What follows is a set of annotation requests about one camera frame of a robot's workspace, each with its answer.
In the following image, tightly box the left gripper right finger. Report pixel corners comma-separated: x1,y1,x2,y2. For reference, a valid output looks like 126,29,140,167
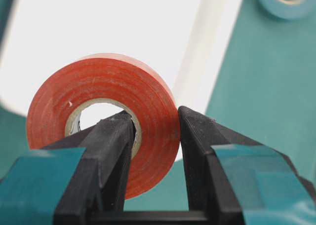
178,106,316,225

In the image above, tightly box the red tape roll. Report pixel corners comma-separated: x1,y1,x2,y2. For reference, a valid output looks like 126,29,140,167
26,53,180,199

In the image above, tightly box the teal green tape roll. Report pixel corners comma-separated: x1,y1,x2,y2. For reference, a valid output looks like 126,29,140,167
259,0,316,20

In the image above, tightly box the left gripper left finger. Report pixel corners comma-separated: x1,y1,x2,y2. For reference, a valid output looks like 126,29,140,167
0,111,135,225

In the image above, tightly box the white plastic tray case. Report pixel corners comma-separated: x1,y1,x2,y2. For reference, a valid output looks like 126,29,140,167
0,0,242,115

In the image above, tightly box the green table cloth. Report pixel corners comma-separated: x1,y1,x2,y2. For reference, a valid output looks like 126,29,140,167
0,0,316,212

